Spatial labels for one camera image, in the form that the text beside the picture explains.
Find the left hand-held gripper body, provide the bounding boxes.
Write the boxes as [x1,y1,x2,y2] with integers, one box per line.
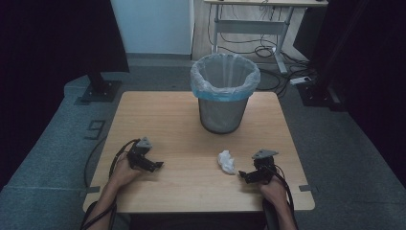
[126,136,153,170]

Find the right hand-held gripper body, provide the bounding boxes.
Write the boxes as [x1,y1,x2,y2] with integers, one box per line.
[251,149,280,186]

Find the white paper ball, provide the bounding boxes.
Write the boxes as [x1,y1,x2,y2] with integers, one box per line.
[216,149,237,175]

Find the grey mesh trash bin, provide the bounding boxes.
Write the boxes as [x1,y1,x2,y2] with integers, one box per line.
[197,94,250,135]

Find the person's left hand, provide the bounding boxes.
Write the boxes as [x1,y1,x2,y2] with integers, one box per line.
[109,152,144,190]

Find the person's right hand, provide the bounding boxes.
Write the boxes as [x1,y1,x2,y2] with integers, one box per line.
[259,176,289,211]

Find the grey tape floor mark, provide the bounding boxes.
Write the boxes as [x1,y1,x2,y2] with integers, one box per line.
[83,119,107,141]

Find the translucent blue bin liner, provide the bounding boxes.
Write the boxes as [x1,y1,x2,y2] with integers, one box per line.
[190,53,261,103]

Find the black stand with square base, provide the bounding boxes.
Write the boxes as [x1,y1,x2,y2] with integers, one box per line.
[296,0,348,112]

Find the white power strip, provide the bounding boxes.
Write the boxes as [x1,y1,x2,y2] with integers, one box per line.
[289,76,312,86]

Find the black curtain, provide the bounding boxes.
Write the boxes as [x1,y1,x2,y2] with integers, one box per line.
[0,0,130,193]
[315,0,406,180]

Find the white panel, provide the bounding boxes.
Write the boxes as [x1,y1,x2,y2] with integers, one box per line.
[109,0,195,56]

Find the light wooden desk, metal legs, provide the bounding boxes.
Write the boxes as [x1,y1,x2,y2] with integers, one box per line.
[203,0,329,75]

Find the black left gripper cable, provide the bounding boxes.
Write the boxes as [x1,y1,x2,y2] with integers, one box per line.
[79,138,142,230]

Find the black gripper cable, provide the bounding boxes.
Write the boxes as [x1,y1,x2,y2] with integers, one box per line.
[268,164,300,230]
[79,138,142,230]

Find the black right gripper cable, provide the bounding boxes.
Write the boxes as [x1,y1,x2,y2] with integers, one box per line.
[268,164,300,230]

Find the thin black floor cable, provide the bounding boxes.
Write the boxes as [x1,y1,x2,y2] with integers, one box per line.
[83,135,108,189]

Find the black stand with base plate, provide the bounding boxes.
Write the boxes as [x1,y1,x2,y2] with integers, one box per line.
[79,70,123,104]

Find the tangle of black floor cables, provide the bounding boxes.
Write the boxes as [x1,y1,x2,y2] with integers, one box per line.
[207,3,320,97]

